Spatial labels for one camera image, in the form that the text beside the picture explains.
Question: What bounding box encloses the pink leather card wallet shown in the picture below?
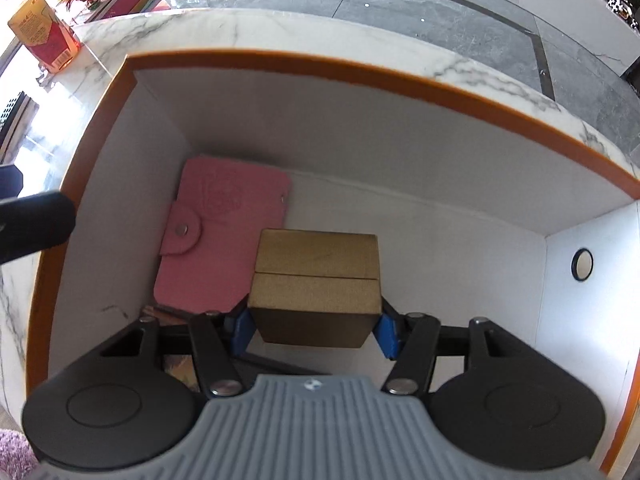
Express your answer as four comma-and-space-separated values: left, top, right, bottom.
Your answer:
153, 156, 291, 314

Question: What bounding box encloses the yellow red carton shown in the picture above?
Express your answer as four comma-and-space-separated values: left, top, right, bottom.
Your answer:
8, 0, 81, 74

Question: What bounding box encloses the orange cardboard storage box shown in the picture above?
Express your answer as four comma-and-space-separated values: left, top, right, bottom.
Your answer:
24, 48, 640, 476

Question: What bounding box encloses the brown cardboard small box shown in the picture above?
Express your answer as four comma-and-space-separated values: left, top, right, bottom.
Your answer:
247, 229, 382, 349

